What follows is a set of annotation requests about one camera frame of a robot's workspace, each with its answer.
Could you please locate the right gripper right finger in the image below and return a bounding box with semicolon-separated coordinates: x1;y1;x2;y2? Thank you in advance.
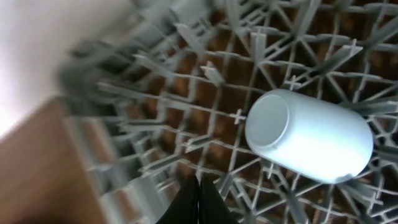
198;177;238;224

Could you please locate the blue plastic cup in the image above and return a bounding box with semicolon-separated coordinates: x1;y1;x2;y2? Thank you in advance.
245;89;373;184

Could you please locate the grey dishwasher rack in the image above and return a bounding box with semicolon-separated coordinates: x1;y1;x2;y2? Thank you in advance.
58;0;397;223

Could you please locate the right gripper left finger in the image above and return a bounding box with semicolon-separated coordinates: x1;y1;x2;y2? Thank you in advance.
156;175;199;224

